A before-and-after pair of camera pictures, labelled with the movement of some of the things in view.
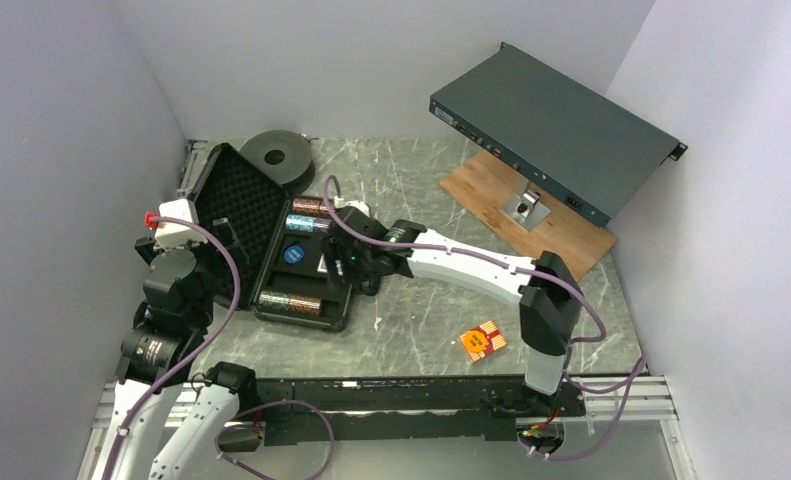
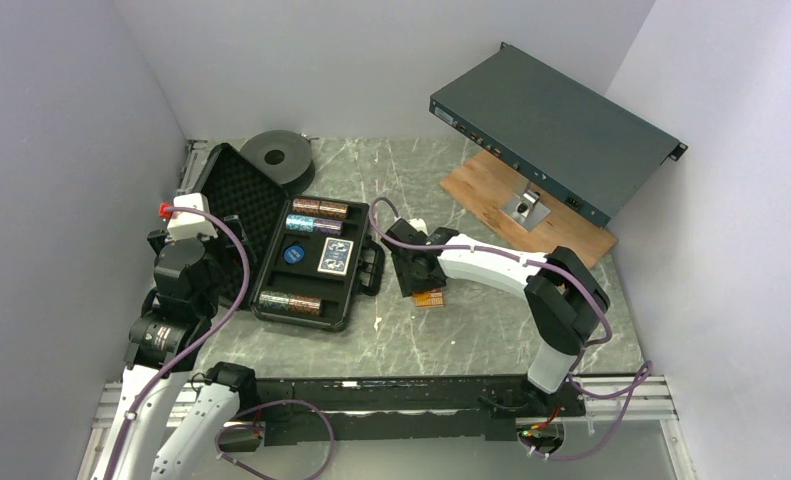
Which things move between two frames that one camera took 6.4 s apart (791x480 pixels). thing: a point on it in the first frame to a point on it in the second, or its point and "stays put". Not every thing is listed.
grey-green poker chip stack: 274,299 stays put
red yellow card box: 482,340 to 429,298
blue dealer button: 293,254 stays put
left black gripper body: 213,266 stays put
